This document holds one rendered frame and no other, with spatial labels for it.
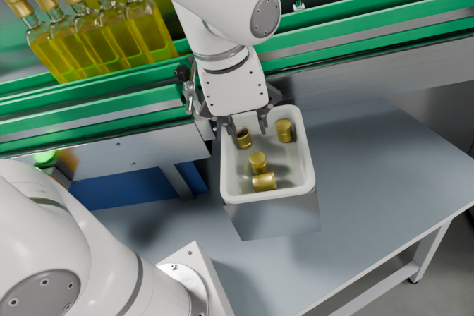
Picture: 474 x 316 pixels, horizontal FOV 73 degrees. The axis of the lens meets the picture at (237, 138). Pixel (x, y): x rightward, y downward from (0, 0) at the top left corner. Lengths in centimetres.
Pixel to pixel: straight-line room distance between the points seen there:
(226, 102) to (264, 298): 45
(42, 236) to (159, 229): 60
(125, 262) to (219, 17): 36
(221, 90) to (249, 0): 19
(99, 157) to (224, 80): 43
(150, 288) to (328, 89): 55
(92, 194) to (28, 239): 67
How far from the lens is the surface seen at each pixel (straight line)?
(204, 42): 44
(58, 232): 36
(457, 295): 162
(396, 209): 86
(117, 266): 50
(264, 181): 63
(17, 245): 35
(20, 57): 111
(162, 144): 74
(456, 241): 171
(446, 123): 135
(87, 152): 82
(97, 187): 97
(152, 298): 57
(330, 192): 87
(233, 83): 49
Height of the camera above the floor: 149
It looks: 46 degrees down
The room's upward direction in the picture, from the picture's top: 20 degrees counter-clockwise
